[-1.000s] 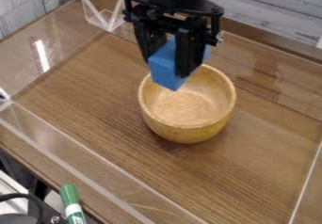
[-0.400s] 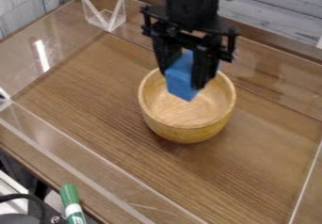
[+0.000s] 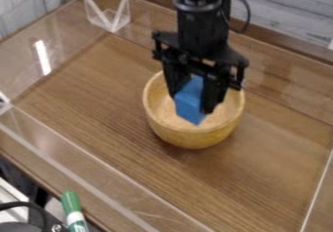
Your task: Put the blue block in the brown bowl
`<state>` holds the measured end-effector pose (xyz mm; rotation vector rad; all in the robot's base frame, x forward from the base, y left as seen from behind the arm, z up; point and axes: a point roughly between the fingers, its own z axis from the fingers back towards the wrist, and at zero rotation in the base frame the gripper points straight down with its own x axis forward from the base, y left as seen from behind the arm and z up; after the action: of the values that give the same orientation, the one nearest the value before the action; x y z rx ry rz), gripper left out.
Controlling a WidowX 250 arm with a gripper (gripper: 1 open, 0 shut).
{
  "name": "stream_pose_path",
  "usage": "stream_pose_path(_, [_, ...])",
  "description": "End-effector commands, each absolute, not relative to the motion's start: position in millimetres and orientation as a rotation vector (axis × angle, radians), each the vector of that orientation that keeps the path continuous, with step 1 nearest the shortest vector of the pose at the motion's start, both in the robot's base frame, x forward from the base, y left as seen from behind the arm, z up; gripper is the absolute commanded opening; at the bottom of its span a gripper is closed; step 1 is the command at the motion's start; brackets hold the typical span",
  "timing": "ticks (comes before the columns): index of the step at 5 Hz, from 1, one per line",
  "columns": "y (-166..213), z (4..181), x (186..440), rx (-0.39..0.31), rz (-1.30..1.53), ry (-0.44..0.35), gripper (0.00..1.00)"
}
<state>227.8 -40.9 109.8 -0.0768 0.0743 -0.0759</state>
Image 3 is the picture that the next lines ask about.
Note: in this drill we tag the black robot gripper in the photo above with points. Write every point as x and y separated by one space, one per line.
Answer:
196 50

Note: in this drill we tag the blue rectangular block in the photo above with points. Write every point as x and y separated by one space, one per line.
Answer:
187 99

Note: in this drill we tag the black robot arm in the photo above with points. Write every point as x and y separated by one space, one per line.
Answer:
198 50

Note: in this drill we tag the brown wooden bowl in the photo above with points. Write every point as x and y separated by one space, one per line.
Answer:
176 130

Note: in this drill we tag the green white marker pen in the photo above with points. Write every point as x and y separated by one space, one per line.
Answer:
74 212

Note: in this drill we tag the clear acrylic corner bracket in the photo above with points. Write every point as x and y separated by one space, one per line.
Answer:
108 19

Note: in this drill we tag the clear acrylic tray wall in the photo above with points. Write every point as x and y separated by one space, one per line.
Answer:
116 203

